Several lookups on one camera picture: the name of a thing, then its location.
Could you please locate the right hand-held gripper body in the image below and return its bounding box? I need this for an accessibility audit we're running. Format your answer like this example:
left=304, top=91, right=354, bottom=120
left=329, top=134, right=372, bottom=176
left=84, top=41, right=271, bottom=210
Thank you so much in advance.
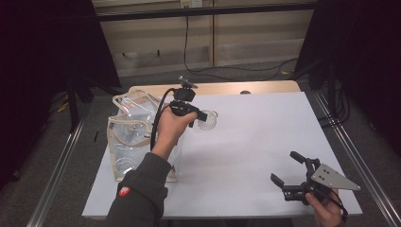
left=281, top=158, right=362, bottom=207

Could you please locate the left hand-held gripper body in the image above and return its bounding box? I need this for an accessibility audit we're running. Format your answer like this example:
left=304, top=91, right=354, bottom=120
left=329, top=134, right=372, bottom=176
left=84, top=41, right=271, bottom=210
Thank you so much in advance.
left=169, top=75, right=201, bottom=117

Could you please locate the white shuttlecock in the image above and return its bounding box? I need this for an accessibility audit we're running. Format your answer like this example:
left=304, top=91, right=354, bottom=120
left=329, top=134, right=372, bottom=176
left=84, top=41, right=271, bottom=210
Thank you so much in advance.
left=197, top=109, right=219, bottom=132

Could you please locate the clear plastic tote bag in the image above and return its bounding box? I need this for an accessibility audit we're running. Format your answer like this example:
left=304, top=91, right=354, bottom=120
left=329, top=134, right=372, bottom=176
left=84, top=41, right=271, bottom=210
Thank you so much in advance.
left=106, top=89, right=187, bottom=183

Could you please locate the person's left hand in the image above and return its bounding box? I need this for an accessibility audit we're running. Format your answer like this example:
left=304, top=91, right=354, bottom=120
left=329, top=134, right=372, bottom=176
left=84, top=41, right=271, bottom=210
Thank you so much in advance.
left=152, top=108, right=199, bottom=149

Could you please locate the person's right hand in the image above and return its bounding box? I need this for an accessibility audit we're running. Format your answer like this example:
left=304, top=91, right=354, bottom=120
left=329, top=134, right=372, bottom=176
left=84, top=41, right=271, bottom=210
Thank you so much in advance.
left=305, top=188, right=344, bottom=227

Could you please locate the white paper sheet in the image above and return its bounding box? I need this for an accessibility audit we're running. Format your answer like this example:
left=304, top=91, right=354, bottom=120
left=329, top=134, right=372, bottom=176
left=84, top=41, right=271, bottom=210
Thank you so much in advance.
left=81, top=92, right=363, bottom=219

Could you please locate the beige cabinet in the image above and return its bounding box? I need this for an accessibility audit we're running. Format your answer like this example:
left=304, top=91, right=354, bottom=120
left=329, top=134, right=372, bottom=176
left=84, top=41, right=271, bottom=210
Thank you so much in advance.
left=91, top=0, right=316, bottom=79

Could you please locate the black horizontal bar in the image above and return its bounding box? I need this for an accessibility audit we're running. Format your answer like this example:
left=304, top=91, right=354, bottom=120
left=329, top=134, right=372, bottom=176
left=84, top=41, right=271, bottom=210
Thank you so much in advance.
left=94, top=3, right=318, bottom=23

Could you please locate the black metal stand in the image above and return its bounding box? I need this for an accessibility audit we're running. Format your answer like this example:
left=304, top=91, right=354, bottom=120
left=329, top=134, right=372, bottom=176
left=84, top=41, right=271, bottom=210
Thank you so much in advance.
left=64, top=74, right=95, bottom=133

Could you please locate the black curtain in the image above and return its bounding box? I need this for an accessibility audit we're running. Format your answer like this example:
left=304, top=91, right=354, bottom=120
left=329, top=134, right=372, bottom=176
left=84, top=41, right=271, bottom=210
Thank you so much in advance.
left=294, top=0, right=401, bottom=155
left=0, top=0, right=123, bottom=190

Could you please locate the metal floor rail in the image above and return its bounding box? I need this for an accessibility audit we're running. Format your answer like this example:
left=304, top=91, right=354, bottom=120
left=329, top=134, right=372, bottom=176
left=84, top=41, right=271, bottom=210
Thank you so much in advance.
left=26, top=115, right=88, bottom=227
left=313, top=92, right=401, bottom=227

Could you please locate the right hand-held gripper cable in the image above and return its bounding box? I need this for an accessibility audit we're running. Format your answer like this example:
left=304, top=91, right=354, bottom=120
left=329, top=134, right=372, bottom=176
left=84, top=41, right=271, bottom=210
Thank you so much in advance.
left=320, top=188, right=350, bottom=223

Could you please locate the hand-held gripper cable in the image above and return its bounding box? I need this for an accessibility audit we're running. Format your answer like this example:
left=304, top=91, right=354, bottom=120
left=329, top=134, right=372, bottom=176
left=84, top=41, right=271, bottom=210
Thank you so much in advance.
left=149, top=87, right=177, bottom=151
left=320, top=188, right=350, bottom=223

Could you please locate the left hand-held gripper cable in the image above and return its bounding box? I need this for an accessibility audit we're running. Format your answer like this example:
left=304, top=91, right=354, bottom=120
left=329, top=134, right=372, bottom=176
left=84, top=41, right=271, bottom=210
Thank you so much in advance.
left=149, top=87, right=177, bottom=151

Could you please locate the black wall socket cable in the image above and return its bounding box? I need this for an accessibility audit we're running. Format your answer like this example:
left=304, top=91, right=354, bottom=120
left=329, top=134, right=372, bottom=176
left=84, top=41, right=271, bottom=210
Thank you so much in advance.
left=183, top=6, right=299, bottom=81

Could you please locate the black floor cable bundle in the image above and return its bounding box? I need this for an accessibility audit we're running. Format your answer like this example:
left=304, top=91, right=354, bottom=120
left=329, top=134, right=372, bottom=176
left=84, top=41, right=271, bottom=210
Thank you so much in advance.
left=317, top=79, right=352, bottom=128

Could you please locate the white wall socket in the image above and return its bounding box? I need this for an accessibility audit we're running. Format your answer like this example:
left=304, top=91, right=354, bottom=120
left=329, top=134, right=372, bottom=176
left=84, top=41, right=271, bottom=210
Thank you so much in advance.
left=180, top=0, right=203, bottom=9

